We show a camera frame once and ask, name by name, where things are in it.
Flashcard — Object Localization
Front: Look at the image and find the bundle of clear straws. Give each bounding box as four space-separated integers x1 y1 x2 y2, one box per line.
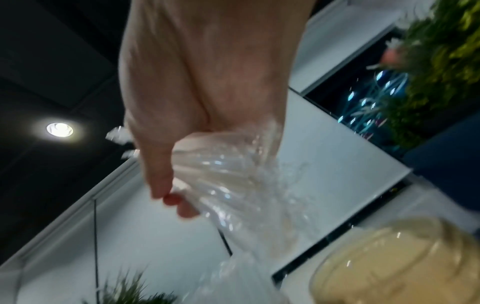
104 118 324 262

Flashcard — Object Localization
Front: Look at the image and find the yellow plastic jar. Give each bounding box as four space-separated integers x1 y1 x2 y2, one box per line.
309 216 480 304

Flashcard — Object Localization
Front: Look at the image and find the narrow white roller blind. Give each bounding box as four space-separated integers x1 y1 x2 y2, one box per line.
14 201 97 304

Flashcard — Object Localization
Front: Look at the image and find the navy blue bench sofa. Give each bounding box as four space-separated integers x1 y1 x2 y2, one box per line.
404 113 480 209

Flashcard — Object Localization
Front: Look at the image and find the round ceiling lamp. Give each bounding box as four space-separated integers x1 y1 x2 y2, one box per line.
45 121 75 138

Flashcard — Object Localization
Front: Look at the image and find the green artificial plant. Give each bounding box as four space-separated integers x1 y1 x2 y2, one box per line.
82 266 177 304
378 0 480 149

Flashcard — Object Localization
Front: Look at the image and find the clear blind wand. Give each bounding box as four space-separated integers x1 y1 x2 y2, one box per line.
91 198 100 297

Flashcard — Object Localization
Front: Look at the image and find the clear zip bag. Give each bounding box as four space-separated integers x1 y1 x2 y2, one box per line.
194 255 286 304

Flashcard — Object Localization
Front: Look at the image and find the person's right hand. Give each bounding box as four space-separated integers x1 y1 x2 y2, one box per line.
118 0 316 219

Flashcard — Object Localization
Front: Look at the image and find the wide white roller blind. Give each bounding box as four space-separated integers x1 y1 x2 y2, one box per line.
93 92 414 297

